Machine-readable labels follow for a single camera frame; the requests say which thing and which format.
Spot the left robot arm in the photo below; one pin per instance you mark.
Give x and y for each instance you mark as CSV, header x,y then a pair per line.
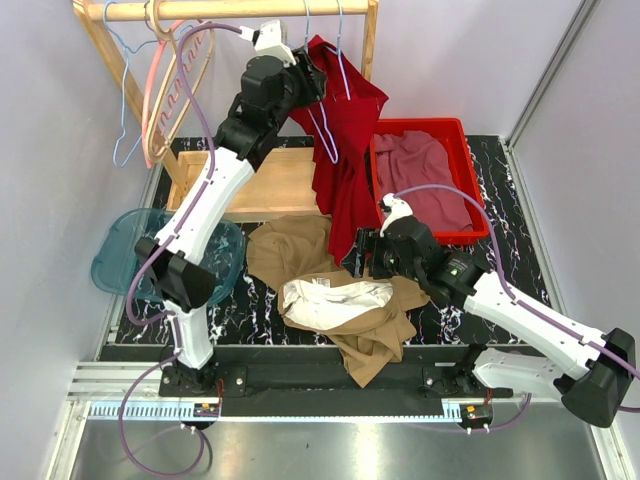
x,y
270,89

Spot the blue wire hanger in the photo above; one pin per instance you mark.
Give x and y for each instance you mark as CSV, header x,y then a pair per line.
x,y
322,129
339,51
120,160

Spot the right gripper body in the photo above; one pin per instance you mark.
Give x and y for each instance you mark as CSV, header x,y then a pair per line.
x,y
383,263

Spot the pink wooden hanger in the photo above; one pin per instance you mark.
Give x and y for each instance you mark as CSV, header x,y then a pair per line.
x,y
170,76

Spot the wooden clothes rack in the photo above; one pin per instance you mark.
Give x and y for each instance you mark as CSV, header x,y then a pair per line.
x,y
282,186

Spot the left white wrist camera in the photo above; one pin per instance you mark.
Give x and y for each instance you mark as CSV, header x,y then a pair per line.
x,y
270,40

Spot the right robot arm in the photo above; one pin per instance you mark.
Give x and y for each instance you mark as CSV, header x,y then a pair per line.
x,y
587,370

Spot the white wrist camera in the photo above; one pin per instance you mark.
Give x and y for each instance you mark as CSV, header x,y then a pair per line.
x,y
396,211
270,40

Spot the red pleated skirt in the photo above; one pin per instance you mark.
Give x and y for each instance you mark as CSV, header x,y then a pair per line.
x,y
342,190

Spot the teal plastic basket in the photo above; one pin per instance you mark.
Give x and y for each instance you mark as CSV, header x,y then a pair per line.
x,y
116,264

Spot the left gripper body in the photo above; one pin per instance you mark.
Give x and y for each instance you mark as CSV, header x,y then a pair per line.
x,y
300,86

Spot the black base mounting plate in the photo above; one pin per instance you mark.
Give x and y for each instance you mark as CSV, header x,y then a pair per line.
x,y
311,382

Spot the red plastic bin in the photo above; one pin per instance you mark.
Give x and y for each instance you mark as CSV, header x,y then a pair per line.
x,y
449,132

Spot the mauve cloth in bin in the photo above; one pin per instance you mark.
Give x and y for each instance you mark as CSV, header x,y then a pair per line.
x,y
416,158

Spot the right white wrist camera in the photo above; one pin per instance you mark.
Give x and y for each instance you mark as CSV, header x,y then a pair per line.
x,y
396,211

